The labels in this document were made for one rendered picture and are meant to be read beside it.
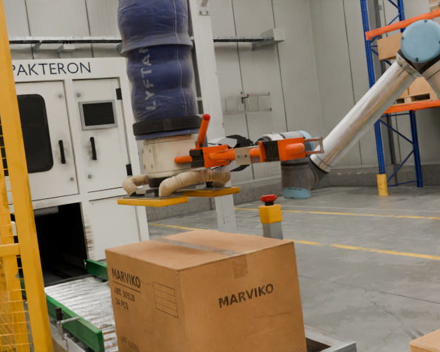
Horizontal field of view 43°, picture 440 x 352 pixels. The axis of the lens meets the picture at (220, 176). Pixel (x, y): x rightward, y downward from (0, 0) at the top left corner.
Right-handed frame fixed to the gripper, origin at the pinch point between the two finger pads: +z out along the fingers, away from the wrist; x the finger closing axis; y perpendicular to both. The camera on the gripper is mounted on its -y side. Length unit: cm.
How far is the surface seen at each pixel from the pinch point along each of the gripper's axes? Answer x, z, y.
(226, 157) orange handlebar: -0.7, 3.0, -11.1
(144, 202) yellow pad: -11.8, 14.6, 20.7
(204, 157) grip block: 0.0, 4.1, -1.5
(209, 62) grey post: 75, -169, 267
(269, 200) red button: -21, -50, 43
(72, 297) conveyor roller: -70, -1, 172
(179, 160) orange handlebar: -0.1, 3.1, 16.3
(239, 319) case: -47.4, 1.4, -4.4
